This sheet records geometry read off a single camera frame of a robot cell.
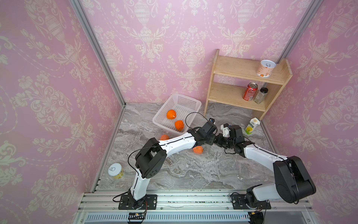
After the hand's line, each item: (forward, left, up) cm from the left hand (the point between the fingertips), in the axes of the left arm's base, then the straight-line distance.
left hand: (211, 137), depth 89 cm
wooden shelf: (+28, -16, +12) cm, 34 cm away
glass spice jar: (+19, -30, +18) cm, 40 cm away
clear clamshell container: (-19, -17, -10) cm, 28 cm away
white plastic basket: (+33, +16, -8) cm, 38 cm away
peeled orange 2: (+12, +21, -3) cm, 24 cm away
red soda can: (+21, -24, +20) cm, 38 cm away
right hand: (-1, 0, -1) cm, 1 cm away
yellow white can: (-20, +57, -5) cm, 60 cm away
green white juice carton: (+9, -29, 0) cm, 30 cm away
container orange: (-7, +8, -5) cm, 12 cm away
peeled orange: (+22, +27, -4) cm, 35 cm away
